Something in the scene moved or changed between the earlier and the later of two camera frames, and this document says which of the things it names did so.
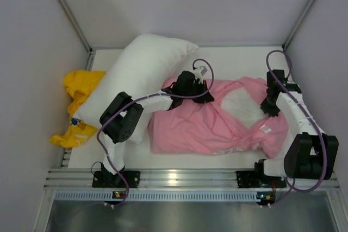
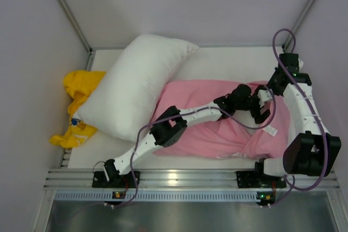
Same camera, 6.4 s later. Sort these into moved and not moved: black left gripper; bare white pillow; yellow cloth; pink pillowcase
Moved: black left gripper
Not moved: yellow cloth; bare white pillow; pink pillowcase
